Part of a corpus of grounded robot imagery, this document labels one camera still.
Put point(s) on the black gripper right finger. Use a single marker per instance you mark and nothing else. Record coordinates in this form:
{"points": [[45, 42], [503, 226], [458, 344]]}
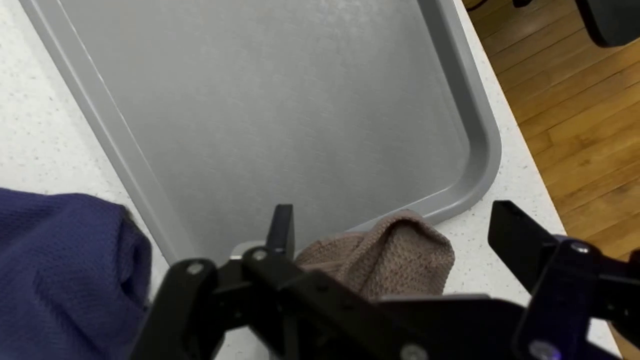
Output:
{"points": [[572, 292]]}

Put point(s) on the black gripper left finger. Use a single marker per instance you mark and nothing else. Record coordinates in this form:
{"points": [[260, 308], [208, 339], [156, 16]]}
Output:
{"points": [[267, 300]]}

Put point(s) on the brown towel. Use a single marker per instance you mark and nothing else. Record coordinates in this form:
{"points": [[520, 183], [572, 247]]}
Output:
{"points": [[392, 256]]}

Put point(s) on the navy blue towel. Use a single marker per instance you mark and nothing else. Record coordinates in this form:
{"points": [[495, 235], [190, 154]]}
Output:
{"points": [[60, 273]]}

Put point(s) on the grey plastic tray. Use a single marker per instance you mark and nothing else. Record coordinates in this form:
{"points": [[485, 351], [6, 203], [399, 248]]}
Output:
{"points": [[286, 107]]}

